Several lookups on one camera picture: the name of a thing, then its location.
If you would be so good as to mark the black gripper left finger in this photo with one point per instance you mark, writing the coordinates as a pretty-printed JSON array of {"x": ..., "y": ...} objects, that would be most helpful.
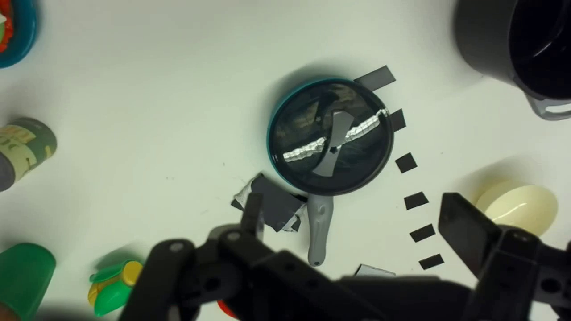
[{"x": 252, "y": 212}]

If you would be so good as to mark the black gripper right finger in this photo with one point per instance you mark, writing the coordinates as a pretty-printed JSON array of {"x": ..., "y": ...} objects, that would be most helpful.
[{"x": 470, "y": 228}]

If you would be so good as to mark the grey crumpled tape piece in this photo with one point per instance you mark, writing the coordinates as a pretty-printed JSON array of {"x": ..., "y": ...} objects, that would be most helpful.
[
  {"x": 375, "y": 271},
  {"x": 277, "y": 201}
]

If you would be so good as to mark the black tape square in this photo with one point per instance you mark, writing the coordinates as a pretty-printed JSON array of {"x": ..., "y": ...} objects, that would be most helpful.
[
  {"x": 421, "y": 232},
  {"x": 430, "y": 260},
  {"x": 375, "y": 76},
  {"x": 405, "y": 162},
  {"x": 396, "y": 119},
  {"x": 416, "y": 200}
]

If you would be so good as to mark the small cream bowl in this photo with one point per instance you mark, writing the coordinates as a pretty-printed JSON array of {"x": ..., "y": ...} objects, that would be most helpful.
[{"x": 523, "y": 207}]

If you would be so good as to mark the small red round plate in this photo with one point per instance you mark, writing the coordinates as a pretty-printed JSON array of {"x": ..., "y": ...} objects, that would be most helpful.
[{"x": 225, "y": 307}]

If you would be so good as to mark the yellow green toy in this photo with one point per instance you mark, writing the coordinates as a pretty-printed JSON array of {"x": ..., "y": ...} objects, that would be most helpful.
[{"x": 113, "y": 287}]

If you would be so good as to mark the grey green can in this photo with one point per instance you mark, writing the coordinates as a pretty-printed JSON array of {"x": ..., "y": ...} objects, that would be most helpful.
[{"x": 27, "y": 148}]

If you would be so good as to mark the green plastic cup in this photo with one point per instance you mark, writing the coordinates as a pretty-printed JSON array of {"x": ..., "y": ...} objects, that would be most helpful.
[{"x": 24, "y": 278}]

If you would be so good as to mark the teal round plate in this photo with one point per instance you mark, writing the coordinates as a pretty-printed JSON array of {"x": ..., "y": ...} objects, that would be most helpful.
[{"x": 27, "y": 35}]

